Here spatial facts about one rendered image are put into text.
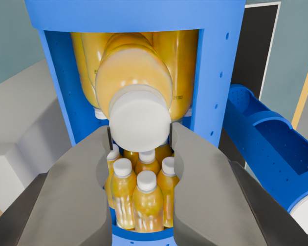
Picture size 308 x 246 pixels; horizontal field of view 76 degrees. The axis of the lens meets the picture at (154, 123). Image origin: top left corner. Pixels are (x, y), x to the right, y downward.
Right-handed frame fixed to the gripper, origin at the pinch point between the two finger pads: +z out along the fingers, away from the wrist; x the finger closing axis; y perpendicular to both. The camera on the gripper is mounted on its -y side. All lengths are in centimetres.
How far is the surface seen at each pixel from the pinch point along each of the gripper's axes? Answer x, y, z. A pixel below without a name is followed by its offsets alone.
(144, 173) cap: -0.2, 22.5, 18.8
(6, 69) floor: -94, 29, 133
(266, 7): 74, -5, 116
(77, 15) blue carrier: -5.1, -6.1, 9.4
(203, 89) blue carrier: 7.2, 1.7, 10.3
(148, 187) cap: 0.4, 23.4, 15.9
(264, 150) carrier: 51, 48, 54
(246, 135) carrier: 50, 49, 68
